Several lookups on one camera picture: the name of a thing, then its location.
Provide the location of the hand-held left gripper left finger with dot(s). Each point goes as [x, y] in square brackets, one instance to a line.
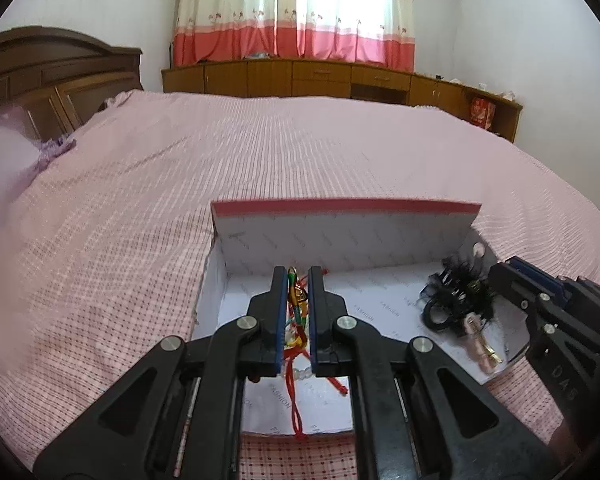
[280, 310]

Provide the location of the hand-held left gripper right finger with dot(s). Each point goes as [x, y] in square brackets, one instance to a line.
[314, 320]

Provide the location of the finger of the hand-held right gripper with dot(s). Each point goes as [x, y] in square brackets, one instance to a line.
[510, 280]
[537, 274]

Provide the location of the black feathered hair clip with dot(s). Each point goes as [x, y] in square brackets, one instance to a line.
[460, 280]

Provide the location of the gold and pink hair clip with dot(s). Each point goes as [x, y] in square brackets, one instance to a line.
[480, 347]

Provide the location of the red cardboard box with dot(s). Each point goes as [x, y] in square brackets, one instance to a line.
[355, 240]

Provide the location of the small red box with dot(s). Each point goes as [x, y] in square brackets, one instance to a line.
[482, 112]

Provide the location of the white tissue pack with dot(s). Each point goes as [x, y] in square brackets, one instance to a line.
[507, 94]

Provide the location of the long wooden cabinet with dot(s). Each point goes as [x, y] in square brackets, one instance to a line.
[320, 77]

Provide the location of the cream and pink curtain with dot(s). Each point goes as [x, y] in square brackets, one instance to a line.
[230, 10]

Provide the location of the purple floral pillow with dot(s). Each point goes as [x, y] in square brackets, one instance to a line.
[5, 150]

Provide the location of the brown wooden headboard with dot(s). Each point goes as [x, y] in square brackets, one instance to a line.
[55, 75]

